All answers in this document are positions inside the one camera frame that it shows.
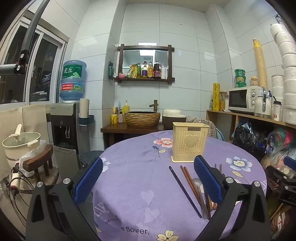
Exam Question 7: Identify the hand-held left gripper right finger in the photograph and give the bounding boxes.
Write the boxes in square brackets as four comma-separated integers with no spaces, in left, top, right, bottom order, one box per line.
[194,155,271,241]

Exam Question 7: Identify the cream electric cooking pot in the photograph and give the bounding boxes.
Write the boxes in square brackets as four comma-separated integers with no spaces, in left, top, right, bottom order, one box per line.
[2,124,41,173]

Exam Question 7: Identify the white tumbler with red label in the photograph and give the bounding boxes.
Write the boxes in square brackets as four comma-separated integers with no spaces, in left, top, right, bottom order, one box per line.
[272,96,282,121]

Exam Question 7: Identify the purple floral tablecloth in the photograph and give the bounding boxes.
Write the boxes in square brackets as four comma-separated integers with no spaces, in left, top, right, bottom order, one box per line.
[91,130,267,241]

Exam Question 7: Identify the brown and white rice cooker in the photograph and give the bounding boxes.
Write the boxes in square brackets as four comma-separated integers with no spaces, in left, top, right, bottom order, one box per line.
[161,109,187,131]

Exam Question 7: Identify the yellow tall box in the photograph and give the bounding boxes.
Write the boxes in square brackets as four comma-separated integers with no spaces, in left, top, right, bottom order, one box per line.
[212,82,221,112]

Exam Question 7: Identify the beige seat cover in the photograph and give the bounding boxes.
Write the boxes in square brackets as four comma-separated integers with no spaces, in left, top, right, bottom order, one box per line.
[0,104,53,163]

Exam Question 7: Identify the white microwave oven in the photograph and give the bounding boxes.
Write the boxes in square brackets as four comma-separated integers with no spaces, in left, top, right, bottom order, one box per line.
[228,86,264,115]

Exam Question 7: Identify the bronze faucet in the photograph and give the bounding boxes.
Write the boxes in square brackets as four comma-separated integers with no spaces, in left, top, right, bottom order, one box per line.
[149,100,160,113]

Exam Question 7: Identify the green instant noodle cups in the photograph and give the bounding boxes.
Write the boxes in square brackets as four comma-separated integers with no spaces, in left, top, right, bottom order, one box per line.
[234,69,246,88]

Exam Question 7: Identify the brown woven wash basin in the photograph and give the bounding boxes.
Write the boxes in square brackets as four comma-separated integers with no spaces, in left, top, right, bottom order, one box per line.
[124,111,161,127]

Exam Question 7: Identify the blue water jug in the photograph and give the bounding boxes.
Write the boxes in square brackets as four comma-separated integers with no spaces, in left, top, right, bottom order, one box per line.
[59,60,88,101]

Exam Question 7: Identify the chair with grey cushion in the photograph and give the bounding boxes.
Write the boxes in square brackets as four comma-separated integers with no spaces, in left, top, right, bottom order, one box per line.
[186,116,225,141]

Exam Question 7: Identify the grey water dispenser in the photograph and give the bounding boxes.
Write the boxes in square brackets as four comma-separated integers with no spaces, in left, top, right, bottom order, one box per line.
[50,102,81,171]

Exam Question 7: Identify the dark wooden stool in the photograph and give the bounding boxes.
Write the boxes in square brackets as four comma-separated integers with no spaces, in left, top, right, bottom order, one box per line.
[22,145,55,183]

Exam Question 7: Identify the yellow utensil cup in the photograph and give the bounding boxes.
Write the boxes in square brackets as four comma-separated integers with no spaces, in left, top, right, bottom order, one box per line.
[110,107,119,124]

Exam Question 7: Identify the cream perforated cutlery holder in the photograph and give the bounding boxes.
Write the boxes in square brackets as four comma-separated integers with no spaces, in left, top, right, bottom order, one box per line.
[171,122,210,163]

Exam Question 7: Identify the dark round bin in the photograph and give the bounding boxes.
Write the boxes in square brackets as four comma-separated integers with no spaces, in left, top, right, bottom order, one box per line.
[81,150,105,168]

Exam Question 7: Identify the dark wooden washstand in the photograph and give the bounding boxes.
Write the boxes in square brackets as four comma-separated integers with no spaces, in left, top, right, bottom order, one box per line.
[100,122,167,150]

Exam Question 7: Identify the paper cup stack in holder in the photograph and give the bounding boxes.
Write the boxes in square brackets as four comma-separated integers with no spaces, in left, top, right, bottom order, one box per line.
[79,98,95,127]

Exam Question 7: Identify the tall stack of paper cups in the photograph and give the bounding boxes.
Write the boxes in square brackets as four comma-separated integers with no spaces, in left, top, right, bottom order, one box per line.
[253,38,269,90]

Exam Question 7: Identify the wooden framed mirror shelf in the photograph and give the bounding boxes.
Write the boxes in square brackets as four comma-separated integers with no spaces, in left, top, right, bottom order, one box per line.
[114,44,175,85]

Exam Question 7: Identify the green hanging packet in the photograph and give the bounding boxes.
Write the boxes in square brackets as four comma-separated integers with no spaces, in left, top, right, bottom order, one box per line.
[108,61,116,79]

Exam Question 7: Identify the stacks of white paper cups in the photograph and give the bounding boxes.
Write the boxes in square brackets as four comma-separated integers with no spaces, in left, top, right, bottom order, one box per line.
[270,23,296,124]

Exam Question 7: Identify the white handheld appliance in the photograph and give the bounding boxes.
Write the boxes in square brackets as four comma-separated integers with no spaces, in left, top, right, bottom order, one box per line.
[8,162,23,198]

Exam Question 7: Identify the sliding window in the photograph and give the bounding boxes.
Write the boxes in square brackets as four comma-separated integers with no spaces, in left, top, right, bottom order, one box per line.
[0,19,68,105]

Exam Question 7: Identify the row of condiment bottles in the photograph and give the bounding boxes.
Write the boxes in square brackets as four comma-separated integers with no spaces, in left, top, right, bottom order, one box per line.
[136,60,169,79]

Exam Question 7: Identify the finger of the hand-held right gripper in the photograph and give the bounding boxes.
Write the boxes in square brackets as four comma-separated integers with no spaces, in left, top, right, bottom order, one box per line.
[283,156,296,172]
[265,165,296,186]

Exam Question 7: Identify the colourful plastic bags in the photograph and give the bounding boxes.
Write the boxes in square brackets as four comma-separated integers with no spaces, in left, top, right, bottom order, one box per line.
[260,127,296,179]

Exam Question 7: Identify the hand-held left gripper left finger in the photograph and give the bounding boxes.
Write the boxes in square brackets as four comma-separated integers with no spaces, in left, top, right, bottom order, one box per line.
[25,156,103,241]

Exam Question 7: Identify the black plastic bag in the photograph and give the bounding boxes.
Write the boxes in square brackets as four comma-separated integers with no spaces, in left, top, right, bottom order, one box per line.
[233,118,274,163]

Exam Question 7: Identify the dark chopstick with gold band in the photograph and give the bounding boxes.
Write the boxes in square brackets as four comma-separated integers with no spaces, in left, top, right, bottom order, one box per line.
[169,166,203,219]

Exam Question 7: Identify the metal spoon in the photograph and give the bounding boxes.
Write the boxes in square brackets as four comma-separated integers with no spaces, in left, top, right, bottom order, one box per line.
[192,178,208,220]

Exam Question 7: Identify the clear plastic bag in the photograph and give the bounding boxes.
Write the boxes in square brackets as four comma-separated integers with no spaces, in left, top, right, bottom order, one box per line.
[19,139,54,178]

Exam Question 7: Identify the white electric kettle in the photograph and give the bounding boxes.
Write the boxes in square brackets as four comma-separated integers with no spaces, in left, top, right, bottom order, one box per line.
[254,87,273,119]

